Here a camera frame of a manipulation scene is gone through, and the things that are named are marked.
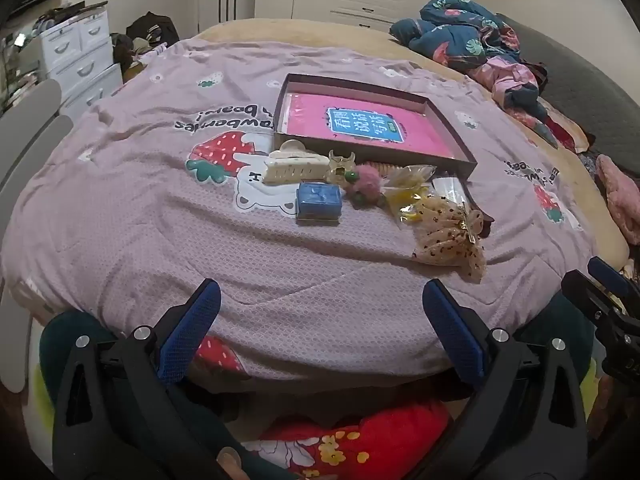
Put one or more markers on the purple strawberry printed blanket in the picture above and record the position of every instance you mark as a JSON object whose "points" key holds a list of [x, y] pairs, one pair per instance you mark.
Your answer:
{"points": [[150, 240]]}

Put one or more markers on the red floral cloth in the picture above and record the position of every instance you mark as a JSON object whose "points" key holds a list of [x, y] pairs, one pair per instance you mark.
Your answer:
{"points": [[380, 435]]}

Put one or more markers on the pink book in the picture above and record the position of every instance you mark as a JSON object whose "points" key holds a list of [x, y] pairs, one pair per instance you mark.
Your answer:
{"points": [[310, 120]]}

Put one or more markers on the dark bag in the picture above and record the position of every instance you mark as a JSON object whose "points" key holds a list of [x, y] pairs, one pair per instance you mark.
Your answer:
{"points": [[152, 27]]}

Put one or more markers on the cream hair claw clip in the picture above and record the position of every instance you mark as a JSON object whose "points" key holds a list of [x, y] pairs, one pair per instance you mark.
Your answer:
{"points": [[295, 167]]}

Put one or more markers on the blue floral quilt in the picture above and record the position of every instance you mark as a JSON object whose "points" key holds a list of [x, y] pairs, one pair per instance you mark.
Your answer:
{"points": [[450, 35]]}

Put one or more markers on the red and yellow cloth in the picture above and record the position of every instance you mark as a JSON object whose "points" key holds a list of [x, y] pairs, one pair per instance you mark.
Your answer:
{"points": [[560, 127]]}

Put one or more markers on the beige polka dot hair bow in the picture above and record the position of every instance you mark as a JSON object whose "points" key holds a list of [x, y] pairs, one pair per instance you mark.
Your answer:
{"points": [[445, 235]]}

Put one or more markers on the grey quilted headboard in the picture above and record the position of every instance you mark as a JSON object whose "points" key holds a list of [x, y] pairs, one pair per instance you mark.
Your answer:
{"points": [[580, 80]]}

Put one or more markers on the small blue box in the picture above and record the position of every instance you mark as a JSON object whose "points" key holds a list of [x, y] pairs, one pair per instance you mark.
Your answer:
{"points": [[317, 200]]}

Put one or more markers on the white packet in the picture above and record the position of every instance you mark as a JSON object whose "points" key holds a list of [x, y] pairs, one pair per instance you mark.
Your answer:
{"points": [[450, 185]]}

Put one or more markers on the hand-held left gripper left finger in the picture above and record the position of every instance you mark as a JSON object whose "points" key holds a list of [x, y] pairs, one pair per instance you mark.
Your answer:
{"points": [[192, 330]]}

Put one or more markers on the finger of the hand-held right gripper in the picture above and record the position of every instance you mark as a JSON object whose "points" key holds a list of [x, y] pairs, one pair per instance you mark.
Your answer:
{"points": [[585, 295], [607, 272]]}

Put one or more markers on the translucent yellow hair claw clip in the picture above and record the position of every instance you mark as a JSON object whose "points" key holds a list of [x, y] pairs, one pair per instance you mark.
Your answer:
{"points": [[340, 167]]}

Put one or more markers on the brown cardboard box tray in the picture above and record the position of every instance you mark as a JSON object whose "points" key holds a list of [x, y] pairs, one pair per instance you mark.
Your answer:
{"points": [[350, 82]]}

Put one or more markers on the pink clothing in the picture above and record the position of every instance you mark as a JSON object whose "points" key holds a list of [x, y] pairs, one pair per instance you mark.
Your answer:
{"points": [[505, 77]]}

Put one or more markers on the pink plush cloth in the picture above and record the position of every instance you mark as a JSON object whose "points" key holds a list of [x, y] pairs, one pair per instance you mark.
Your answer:
{"points": [[620, 195]]}

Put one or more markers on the white drawer cabinet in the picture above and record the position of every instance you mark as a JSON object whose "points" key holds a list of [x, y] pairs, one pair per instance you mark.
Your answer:
{"points": [[80, 55]]}

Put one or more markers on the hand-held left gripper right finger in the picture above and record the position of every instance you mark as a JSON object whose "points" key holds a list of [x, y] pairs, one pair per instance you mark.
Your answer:
{"points": [[455, 330]]}

